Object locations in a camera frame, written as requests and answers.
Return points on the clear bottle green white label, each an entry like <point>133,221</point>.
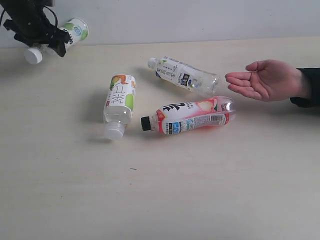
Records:
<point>77,30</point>

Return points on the person's open hand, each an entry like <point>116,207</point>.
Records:
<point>266,80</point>

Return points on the white orange green label bottle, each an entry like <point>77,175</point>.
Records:
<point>119,106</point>

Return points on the clear bottle white blue label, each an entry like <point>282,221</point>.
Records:
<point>183,75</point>

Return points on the pink bottle black cap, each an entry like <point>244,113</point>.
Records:
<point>176,118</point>

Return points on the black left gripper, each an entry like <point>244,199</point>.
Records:
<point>31,25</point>

